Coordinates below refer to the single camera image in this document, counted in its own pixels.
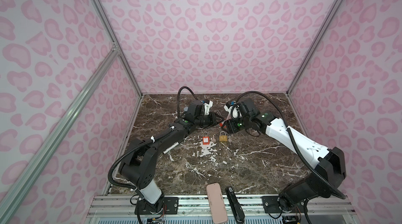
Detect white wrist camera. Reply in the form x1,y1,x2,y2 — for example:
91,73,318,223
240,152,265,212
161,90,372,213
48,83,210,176
224,101,241,120
203,99,213,115

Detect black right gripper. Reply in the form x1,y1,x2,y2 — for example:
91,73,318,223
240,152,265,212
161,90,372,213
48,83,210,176
219,114,252,133

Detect pink case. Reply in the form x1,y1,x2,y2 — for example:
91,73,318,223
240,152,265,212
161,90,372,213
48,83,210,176
206,183,228,224

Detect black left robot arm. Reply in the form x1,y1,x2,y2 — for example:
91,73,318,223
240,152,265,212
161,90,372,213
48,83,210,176
108,99,219,214

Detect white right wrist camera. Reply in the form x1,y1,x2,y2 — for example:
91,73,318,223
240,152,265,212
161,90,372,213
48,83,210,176
224,101,241,120

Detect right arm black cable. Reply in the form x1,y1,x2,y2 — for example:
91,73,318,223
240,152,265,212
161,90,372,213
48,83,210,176
235,90,346,200

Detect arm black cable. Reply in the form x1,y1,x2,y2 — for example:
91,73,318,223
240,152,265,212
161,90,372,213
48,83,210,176
107,86,199,190
235,90,346,200

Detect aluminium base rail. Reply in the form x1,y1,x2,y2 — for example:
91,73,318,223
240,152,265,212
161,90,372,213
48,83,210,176
84,192,360,224

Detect black stapler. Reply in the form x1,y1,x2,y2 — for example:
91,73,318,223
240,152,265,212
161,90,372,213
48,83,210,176
225,186,246,224

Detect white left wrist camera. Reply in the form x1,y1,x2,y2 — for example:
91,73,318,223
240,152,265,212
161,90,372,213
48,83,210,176
203,99,213,115

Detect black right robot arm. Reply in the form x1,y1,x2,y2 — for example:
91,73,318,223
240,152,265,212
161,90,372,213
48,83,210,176
222,98,346,212

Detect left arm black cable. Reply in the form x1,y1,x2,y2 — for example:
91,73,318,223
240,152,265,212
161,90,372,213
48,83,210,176
107,86,199,190

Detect brass padlock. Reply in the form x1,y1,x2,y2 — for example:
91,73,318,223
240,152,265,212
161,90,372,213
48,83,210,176
219,131,228,142

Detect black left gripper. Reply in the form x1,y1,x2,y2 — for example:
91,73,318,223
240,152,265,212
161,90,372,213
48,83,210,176
194,111,225,129

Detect white marker pen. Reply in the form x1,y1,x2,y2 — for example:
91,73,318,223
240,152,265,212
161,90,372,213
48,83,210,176
163,142,179,154

